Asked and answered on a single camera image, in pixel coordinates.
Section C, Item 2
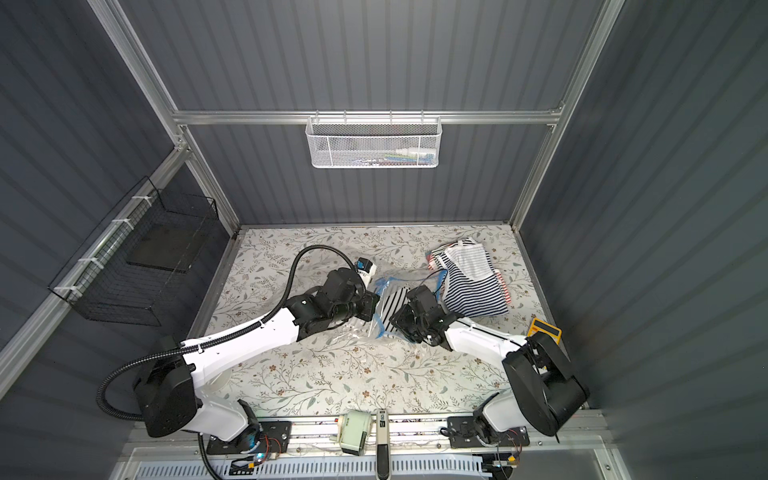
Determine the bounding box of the clear vacuum bag blue zipper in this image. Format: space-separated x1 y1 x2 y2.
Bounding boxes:
279 245 459 347

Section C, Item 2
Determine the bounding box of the yellow calculator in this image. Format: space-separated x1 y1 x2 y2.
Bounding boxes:
526 318 562 345

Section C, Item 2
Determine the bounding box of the black handle on rail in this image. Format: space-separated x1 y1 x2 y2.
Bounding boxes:
376 409 392 480

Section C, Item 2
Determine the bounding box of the white glue bottle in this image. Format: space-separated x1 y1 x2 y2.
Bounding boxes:
394 148 437 161

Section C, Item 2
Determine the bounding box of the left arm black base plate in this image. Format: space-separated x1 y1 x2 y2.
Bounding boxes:
206 421 293 455

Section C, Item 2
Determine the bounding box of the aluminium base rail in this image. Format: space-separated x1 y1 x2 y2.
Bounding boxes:
110 410 630 479

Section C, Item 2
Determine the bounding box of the pale green box on rail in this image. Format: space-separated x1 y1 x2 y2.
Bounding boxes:
337 410 373 456

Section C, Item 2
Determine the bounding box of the white wire wall basket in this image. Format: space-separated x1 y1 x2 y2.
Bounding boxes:
305 118 443 169

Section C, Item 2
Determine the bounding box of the black wire wall basket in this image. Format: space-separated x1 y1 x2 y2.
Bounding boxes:
49 181 219 327

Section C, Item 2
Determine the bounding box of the navy striped garment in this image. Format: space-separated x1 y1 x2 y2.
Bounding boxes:
426 237 510 318

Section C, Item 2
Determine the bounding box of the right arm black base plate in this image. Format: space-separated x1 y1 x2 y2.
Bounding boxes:
439 415 530 449

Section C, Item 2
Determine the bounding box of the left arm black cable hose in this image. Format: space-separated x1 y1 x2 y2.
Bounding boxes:
95 244 360 421

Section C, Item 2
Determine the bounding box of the black striped folded garment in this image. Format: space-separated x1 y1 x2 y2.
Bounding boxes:
351 284 409 339

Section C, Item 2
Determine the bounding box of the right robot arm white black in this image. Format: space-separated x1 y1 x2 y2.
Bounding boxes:
390 286 589 445

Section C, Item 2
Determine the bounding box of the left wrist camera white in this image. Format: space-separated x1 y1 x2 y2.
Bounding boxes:
356 257 377 288

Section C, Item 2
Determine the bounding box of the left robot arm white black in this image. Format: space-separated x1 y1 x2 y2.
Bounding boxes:
133 258 378 443

